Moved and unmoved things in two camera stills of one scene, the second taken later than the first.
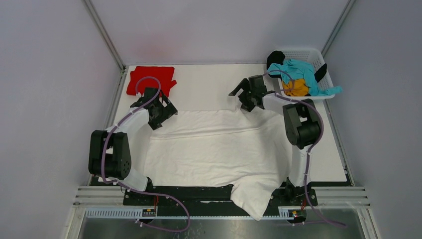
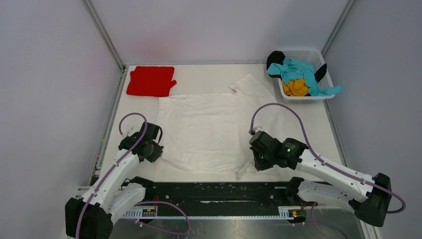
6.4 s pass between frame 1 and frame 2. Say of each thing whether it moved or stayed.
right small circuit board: stayed
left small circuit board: stayed
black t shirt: stayed
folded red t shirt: stayed
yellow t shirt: stayed
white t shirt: moved
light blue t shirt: stayed
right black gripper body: moved
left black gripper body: moved
